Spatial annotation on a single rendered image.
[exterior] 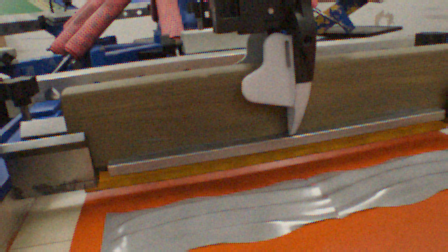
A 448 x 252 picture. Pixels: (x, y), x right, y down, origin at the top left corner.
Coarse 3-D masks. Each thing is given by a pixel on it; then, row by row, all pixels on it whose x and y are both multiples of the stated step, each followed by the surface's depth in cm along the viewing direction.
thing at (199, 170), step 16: (416, 128) 38; (432, 128) 38; (336, 144) 36; (352, 144) 37; (240, 160) 34; (256, 160) 35; (272, 160) 35; (144, 176) 33; (160, 176) 33; (176, 176) 33
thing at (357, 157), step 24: (384, 144) 38; (408, 144) 37; (432, 144) 37; (312, 168) 34; (336, 168) 34; (360, 168) 33; (360, 216) 26; (384, 216) 26; (408, 216) 25; (432, 216) 25; (384, 240) 23; (408, 240) 23; (432, 240) 22
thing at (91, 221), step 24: (240, 168) 36; (264, 168) 35; (288, 168) 35; (96, 192) 33; (120, 192) 33; (144, 192) 33; (168, 192) 32; (192, 192) 32; (216, 192) 32; (96, 216) 29; (72, 240) 26; (96, 240) 26; (264, 240) 24; (288, 240) 24; (312, 240) 24; (336, 240) 24; (360, 240) 23
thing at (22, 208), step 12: (12, 192) 28; (0, 204) 25; (12, 204) 27; (24, 204) 30; (0, 216) 25; (12, 216) 27; (24, 216) 29; (0, 228) 25; (12, 228) 26; (0, 240) 24; (12, 240) 26
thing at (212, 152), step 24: (360, 120) 34; (384, 120) 34; (408, 120) 34; (432, 120) 35; (216, 144) 32; (240, 144) 31; (264, 144) 32; (288, 144) 32; (120, 168) 29; (144, 168) 30
